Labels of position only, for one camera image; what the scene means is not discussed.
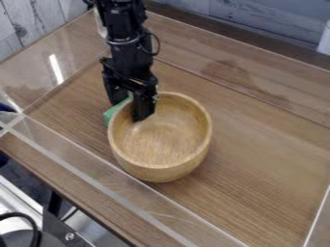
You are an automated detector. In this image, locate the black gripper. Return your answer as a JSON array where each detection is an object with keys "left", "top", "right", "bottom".
[{"left": 100, "top": 35, "right": 159, "bottom": 122}]

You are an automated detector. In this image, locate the green rectangular block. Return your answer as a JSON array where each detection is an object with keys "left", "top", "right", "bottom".
[{"left": 103, "top": 97, "right": 132, "bottom": 125}]

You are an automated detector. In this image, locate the brown wooden bowl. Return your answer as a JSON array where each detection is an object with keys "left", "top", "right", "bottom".
[{"left": 107, "top": 92, "right": 212, "bottom": 182}]

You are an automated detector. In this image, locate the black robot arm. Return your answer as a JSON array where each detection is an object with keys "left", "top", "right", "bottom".
[{"left": 82, "top": 0, "right": 160, "bottom": 122}]

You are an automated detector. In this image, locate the blue object at edge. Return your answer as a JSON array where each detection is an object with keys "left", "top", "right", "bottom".
[{"left": 0, "top": 102, "right": 17, "bottom": 113}]

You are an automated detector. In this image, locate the black table leg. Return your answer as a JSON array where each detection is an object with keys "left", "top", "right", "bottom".
[{"left": 48, "top": 192, "right": 62, "bottom": 217}]

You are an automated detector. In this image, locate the clear acrylic left wall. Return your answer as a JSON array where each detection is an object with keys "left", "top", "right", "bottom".
[{"left": 0, "top": 11, "right": 105, "bottom": 112}]

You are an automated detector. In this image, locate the clear acrylic wall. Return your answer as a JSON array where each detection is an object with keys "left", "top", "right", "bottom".
[
  {"left": 145, "top": 0, "right": 330, "bottom": 127},
  {"left": 0, "top": 113, "right": 247, "bottom": 247},
  {"left": 0, "top": 11, "right": 105, "bottom": 112}
]

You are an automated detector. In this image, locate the clear acrylic front wall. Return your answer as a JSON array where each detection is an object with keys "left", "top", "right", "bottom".
[{"left": 0, "top": 113, "right": 247, "bottom": 247}]

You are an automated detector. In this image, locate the clear acrylic back wall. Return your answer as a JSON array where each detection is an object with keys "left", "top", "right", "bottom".
[{"left": 145, "top": 0, "right": 330, "bottom": 127}]

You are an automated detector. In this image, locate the metal bracket with screw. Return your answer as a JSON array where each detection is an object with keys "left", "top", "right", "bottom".
[{"left": 40, "top": 210, "right": 95, "bottom": 247}]

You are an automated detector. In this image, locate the black cable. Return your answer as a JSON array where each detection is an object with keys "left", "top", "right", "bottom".
[{"left": 0, "top": 211, "right": 42, "bottom": 247}]

